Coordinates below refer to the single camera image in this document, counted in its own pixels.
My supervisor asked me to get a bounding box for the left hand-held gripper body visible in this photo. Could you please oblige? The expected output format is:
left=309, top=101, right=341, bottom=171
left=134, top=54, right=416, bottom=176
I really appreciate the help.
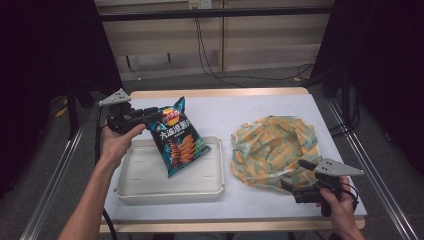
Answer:
left=98, top=88, right=144, bottom=135

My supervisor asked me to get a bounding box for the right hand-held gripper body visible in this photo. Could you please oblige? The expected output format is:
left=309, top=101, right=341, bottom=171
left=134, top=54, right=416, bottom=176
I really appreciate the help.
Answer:
left=291, top=158, right=366, bottom=218

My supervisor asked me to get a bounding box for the dark blue chips bag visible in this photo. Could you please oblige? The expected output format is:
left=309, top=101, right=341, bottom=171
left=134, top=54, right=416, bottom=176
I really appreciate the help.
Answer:
left=146, top=96, right=213, bottom=178

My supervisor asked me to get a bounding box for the fruit print cloth bag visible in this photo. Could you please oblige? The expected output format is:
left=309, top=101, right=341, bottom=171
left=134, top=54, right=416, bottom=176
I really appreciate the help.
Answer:
left=229, top=115, right=323, bottom=193

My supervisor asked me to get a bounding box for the white plastic tray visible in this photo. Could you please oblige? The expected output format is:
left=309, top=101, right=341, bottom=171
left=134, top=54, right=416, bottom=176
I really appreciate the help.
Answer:
left=113, top=135, right=227, bottom=206

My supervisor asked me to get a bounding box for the person's left hand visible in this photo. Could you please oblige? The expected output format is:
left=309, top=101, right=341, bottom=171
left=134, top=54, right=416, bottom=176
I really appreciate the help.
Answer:
left=99, top=123, right=148, bottom=168

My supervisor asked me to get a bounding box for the person's right hand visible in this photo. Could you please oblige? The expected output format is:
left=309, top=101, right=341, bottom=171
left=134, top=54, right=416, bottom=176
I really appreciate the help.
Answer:
left=315, top=175, right=360, bottom=238

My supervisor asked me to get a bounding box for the black curtain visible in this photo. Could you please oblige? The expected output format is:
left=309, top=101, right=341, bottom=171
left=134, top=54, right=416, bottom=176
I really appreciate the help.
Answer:
left=0, top=0, right=124, bottom=199
left=311, top=0, right=424, bottom=174

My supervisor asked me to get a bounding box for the black horizontal bar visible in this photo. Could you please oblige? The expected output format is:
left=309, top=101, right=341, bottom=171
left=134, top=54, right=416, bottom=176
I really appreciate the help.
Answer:
left=98, top=5, right=334, bottom=23

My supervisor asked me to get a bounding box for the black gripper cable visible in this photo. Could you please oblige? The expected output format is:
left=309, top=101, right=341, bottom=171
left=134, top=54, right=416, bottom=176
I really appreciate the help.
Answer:
left=342, top=182, right=361, bottom=212
left=94, top=105, right=118, bottom=240

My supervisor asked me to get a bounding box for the aluminium floor rail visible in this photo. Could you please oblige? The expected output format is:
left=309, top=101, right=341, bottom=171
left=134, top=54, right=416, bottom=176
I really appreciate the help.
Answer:
left=19, top=109, right=90, bottom=240
left=327, top=98, right=420, bottom=240

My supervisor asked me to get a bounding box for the black power cable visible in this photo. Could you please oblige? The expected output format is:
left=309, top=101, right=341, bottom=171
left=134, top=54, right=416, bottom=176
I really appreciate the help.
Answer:
left=198, top=8, right=315, bottom=82
left=194, top=8, right=249, bottom=88

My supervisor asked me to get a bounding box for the white wall outlet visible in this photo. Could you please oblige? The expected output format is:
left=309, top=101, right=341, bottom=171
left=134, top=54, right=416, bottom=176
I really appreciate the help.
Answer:
left=188, top=0, right=213, bottom=10

